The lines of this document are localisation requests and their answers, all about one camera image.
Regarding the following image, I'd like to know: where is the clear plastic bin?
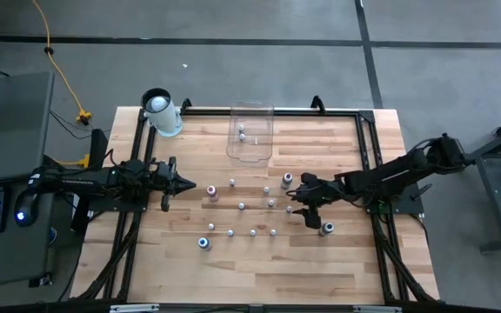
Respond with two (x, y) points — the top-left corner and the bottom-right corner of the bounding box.
(225, 99), (275, 164)

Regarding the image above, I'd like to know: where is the black power box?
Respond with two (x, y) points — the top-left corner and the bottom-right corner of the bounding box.
(88, 128), (110, 171)

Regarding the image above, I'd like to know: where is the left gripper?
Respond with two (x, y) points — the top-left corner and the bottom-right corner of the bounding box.
(150, 156), (197, 212)

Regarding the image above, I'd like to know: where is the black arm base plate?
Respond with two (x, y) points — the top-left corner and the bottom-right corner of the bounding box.
(365, 182), (425, 216)
(78, 190), (150, 214)

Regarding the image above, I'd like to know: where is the black table frame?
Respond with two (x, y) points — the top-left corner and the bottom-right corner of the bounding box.
(70, 107), (441, 313)

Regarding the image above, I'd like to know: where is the silver metal bracket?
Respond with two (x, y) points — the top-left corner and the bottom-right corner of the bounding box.
(110, 303), (160, 313)
(353, 304), (403, 313)

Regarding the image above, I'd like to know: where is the white cylindrical cup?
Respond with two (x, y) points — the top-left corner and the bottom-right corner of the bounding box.
(140, 87), (184, 138)

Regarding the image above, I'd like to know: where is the yellow extension cable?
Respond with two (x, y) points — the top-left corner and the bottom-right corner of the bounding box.
(30, 0), (87, 115)

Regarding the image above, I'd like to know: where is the grey side desk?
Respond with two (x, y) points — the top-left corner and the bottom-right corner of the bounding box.
(0, 70), (58, 291)

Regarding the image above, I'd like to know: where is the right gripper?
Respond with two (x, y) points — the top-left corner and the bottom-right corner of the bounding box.
(291, 171), (341, 230)

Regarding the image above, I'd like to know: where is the black metal stand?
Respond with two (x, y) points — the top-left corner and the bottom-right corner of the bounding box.
(467, 108), (501, 253)

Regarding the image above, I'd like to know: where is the black computer mouse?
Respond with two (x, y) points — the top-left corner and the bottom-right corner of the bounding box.
(14, 190), (41, 228)

